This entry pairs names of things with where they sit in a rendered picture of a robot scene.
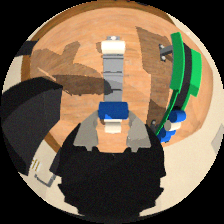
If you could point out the blue plastic bar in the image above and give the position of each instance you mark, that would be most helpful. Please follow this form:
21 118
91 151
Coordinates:
177 116
163 139
110 110
164 133

